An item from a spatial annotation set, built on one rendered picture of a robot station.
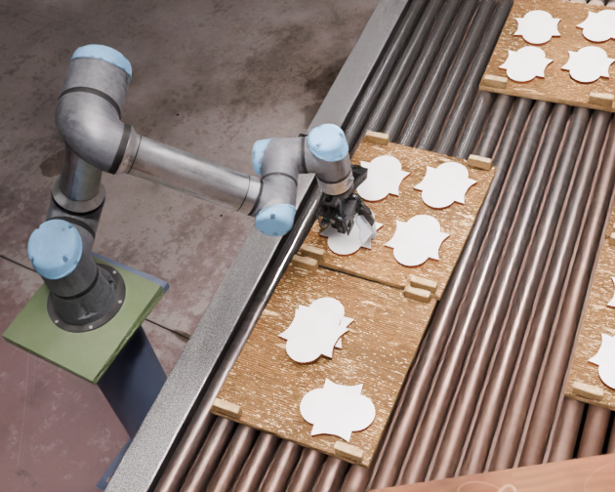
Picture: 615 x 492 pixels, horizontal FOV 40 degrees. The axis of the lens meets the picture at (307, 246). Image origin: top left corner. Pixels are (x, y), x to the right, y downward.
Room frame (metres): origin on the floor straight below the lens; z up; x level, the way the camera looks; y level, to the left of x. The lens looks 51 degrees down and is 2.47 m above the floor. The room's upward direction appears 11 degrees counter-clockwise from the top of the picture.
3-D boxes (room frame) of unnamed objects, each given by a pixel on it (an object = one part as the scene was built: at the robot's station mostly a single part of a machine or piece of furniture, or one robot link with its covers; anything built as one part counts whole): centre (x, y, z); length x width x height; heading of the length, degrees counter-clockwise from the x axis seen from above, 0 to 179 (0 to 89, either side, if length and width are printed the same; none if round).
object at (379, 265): (1.32, -0.23, 0.93); 0.41 x 0.35 x 0.02; 146
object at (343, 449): (0.73, 0.00, 0.95); 0.06 x 0.02 x 0.03; 57
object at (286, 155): (1.25, 0.02, 1.23); 0.11 x 0.11 x 0.08; 77
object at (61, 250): (1.27, 0.54, 1.07); 0.13 x 0.12 x 0.14; 167
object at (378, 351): (0.97, 0.01, 0.93); 0.41 x 0.35 x 0.02; 147
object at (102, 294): (1.27, 0.54, 0.95); 0.15 x 0.15 x 0.10
